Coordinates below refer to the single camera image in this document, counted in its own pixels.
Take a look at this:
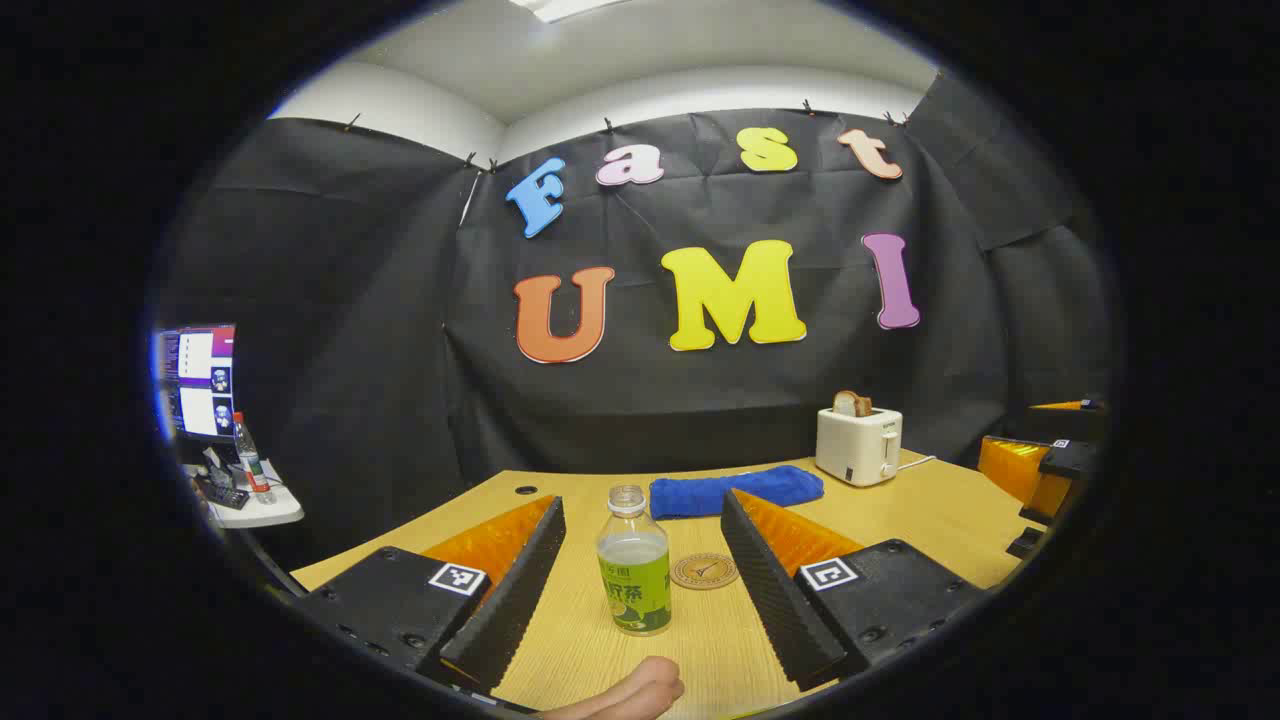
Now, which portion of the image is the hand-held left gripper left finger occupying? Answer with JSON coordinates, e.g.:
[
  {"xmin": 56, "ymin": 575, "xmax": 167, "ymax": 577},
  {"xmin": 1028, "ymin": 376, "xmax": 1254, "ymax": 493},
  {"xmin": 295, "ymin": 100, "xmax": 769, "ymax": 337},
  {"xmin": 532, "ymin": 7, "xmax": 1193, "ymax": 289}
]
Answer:
[{"xmin": 295, "ymin": 494, "xmax": 568, "ymax": 694}]

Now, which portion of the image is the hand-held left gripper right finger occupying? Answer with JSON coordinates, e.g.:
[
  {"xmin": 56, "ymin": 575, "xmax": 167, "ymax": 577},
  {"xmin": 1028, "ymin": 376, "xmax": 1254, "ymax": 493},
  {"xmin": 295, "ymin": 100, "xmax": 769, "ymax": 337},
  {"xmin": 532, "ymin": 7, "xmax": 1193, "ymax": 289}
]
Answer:
[{"xmin": 720, "ymin": 488, "xmax": 987, "ymax": 693}]

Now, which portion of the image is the round brown coaster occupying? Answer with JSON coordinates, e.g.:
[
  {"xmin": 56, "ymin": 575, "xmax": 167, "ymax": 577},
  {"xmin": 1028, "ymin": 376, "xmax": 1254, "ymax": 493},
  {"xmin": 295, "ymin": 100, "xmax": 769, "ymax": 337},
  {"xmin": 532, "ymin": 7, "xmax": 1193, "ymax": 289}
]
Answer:
[{"xmin": 670, "ymin": 553, "xmax": 740, "ymax": 591}]

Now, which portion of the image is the green label water bottle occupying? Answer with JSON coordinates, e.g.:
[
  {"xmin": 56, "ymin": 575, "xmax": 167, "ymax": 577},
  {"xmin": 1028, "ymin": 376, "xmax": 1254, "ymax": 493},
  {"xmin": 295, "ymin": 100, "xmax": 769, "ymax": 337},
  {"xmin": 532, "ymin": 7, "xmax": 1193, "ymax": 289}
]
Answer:
[{"xmin": 596, "ymin": 485, "xmax": 673, "ymax": 637}]

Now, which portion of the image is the small red cap bottle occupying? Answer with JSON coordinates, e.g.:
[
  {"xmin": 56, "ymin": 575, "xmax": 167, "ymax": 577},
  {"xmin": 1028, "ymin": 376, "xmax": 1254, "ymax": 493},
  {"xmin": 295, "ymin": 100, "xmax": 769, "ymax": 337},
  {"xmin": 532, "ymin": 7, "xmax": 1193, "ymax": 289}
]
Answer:
[{"xmin": 232, "ymin": 412, "xmax": 277, "ymax": 505}]

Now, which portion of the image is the blue folded towel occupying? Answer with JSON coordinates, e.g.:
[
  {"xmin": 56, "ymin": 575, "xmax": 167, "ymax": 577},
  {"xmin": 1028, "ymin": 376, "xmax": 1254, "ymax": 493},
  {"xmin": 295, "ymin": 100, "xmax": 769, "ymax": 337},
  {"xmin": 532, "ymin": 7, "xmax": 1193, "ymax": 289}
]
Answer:
[{"xmin": 649, "ymin": 465, "xmax": 825, "ymax": 520}]

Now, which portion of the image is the white toaster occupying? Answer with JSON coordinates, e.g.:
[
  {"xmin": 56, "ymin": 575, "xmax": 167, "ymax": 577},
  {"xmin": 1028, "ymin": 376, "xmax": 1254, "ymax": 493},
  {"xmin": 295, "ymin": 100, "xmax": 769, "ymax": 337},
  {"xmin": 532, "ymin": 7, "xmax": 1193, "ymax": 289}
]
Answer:
[{"xmin": 815, "ymin": 406, "xmax": 904, "ymax": 488}]

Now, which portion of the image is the black backdrop cloth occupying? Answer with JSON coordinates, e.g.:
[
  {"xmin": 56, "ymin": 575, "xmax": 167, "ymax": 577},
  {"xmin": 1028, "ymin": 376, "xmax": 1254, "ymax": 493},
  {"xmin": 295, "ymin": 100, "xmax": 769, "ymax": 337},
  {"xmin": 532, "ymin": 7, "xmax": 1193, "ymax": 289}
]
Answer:
[{"xmin": 160, "ymin": 75, "xmax": 1116, "ymax": 571}]

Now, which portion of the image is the white side table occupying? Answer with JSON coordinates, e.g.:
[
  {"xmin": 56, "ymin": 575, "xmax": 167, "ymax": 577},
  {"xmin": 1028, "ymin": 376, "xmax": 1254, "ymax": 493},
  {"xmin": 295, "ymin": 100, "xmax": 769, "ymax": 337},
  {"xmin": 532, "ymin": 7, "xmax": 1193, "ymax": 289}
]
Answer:
[{"xmin": 185, "ymin": 458, "xmax": 305, "ymax": 530}]

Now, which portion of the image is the black remote control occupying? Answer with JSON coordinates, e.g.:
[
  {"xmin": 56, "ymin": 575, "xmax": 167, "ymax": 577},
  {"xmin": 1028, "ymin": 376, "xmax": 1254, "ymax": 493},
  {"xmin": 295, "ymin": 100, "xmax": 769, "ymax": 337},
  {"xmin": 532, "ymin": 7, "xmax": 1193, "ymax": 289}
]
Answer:
[{"xmin": 195, "ymin": 474, "xmax": 251, "ymax": 512}]

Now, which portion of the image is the computer monitor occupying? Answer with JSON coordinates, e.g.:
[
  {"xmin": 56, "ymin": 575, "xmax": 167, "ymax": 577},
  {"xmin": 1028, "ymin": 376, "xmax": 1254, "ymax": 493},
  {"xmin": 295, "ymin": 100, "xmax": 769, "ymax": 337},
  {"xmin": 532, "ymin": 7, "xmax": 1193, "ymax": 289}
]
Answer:
[{"xmin": 155, "ymin": 323, "xmax": 238, "ymax": 443}]

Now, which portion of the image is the ceiling light panel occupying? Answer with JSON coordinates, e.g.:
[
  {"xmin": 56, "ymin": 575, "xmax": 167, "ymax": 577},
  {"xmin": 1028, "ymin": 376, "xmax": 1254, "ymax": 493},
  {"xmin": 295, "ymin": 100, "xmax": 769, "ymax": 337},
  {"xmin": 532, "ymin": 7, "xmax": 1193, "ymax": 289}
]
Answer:
[{"xmin": 508, "ymin": 0, "xmax": 626, "ymax": 23}]

